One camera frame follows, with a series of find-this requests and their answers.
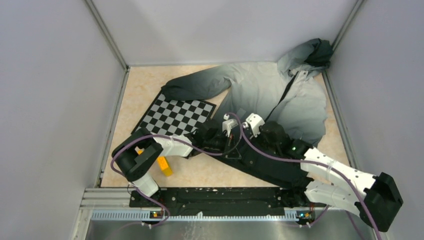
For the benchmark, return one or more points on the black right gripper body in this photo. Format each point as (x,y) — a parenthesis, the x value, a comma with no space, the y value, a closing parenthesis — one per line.
(262,142)

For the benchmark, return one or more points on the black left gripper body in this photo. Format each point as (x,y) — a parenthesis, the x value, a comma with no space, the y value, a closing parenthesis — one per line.
(221,144)

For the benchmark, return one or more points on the grey gradient hooded jacket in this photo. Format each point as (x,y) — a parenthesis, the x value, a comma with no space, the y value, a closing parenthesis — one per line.
(284,91)

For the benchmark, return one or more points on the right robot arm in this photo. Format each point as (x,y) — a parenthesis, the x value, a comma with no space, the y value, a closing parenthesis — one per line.
(375,199)

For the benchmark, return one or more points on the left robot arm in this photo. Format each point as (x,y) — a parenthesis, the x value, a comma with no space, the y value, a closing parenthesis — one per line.
(135,156)

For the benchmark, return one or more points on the black white checkerboard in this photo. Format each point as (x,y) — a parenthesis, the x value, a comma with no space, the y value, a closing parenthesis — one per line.
(174,117)

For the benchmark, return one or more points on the yellow block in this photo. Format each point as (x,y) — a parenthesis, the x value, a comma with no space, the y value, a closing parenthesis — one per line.
(161,165)

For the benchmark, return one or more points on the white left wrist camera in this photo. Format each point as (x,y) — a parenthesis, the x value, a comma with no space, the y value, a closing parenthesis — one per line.
(228,124)

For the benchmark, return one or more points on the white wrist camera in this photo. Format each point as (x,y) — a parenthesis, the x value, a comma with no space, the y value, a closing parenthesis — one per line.
(228,124)
(253,122)

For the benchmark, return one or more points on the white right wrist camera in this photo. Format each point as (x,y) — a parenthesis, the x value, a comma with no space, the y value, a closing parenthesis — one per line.
(253,122)

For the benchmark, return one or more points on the grey cable duct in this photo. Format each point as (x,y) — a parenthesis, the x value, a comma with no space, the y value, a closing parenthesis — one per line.
(147,216)

